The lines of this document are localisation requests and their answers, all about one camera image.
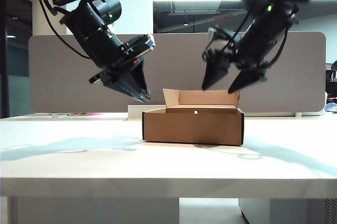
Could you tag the brown cardboard box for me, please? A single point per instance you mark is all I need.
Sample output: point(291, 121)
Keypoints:
point(192, 129)

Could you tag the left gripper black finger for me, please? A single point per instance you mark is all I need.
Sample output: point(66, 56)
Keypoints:
point(139, 76)
point(123, 88)

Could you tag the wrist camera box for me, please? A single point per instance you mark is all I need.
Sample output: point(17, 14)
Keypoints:
point(143, 45)
point(218, 37)

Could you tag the red ceiling sign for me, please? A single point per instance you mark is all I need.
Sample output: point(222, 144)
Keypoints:
point(223, 17)

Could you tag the blue cloth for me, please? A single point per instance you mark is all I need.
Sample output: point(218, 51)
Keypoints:
point(332, 107)

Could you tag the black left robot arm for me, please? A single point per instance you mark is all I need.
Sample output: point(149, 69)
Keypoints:
point(87, 29)

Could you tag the grey fabric desk divider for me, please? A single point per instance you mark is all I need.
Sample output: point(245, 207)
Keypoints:
point(179, 63)

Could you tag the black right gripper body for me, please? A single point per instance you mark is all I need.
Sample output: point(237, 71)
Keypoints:
point(247, 62)

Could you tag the white desk support panel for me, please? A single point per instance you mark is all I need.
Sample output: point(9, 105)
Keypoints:
point(92, 212)

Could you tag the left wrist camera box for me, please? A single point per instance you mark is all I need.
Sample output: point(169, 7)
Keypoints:
point(143, 45)

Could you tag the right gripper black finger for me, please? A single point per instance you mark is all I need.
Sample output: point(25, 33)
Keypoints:
point(214, 72)
point(247, 78)

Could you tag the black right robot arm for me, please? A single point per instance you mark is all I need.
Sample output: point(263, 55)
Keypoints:
point(263, 32)

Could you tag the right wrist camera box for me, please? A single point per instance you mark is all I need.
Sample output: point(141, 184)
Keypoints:
point(218, 37)

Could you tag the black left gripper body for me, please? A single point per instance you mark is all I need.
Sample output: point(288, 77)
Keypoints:
point(118, 66)

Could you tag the pink flat item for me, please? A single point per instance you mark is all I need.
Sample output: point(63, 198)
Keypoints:
point(96, 114)

